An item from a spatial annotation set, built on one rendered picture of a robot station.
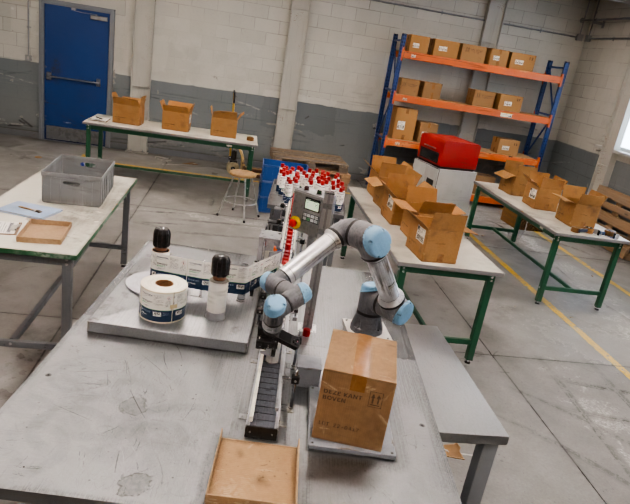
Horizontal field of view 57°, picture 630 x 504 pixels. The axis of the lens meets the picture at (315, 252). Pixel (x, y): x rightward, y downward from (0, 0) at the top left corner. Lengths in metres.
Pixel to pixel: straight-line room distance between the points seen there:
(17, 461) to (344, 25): 8.99
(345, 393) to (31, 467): 0.96
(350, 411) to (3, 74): 9.44
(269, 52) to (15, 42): 3.94
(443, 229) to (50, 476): 3.05
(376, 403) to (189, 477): 0.62
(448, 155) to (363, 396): 6.23
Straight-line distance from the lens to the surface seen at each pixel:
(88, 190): 4.35
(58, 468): 1.95
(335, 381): 1.94
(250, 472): 1.92
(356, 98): 10.26
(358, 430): 2.03
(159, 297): 2.54
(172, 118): 8.05
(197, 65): 10.10
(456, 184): 8.12
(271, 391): 2.20
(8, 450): 2.03
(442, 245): 4.24
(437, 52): 9.77
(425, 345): 2.88
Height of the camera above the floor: 2.08
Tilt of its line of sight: 19 degrees down
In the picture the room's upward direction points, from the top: 9 degrees clockwise
